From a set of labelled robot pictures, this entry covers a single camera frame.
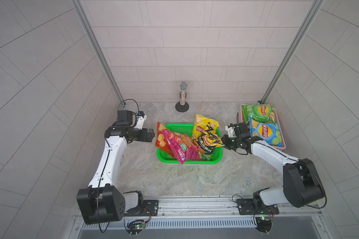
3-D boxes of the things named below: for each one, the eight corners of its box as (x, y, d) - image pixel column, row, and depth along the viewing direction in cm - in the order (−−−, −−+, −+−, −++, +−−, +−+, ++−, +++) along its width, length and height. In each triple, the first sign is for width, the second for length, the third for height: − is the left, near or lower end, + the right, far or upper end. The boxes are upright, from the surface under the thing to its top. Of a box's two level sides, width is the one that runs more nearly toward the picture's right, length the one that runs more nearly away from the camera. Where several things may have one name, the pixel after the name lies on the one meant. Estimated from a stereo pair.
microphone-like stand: (178, 111, 114) (176, 84, 93) (181, 107, 116) (180, 80, 96) (184, 114, 112) (184, 87, 91) (188, 110, 115) (188, 83, 94)
